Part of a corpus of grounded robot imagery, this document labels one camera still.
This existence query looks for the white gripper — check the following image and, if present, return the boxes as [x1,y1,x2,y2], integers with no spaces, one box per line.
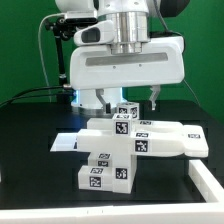
[70,36,184,114]

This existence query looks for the white tagged nut cube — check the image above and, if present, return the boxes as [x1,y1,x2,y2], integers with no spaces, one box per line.
[117,102,140,119]
[112,113,132,136]

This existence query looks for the white chair back frame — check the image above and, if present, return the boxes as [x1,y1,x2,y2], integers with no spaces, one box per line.
[77,119,209,158]

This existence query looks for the white chair seat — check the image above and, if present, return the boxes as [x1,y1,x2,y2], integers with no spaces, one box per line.
[87,152,138,194]

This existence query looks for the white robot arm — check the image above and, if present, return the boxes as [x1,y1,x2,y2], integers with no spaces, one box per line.
[55,0,190,116]

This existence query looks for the white base tag plate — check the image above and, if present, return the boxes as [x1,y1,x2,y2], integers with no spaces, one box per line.
[50,133,77,152]

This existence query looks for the white U-shaped fence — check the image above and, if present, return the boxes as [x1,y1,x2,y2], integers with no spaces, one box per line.
[0,160,224,224]

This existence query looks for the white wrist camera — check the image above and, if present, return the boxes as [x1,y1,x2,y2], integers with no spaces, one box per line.
[74,20,115,46]

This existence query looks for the black cables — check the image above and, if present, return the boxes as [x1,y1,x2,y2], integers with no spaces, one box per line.
[0,84,77,108]

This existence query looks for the black camera stand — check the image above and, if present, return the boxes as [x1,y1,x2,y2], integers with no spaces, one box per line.
[44,17,77,101]

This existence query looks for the silver camera on stand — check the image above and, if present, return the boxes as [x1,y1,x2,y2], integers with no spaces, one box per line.
[64,10,97,23]

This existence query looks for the white camera cable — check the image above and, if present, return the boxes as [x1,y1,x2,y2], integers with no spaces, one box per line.
[37,13,66,103]

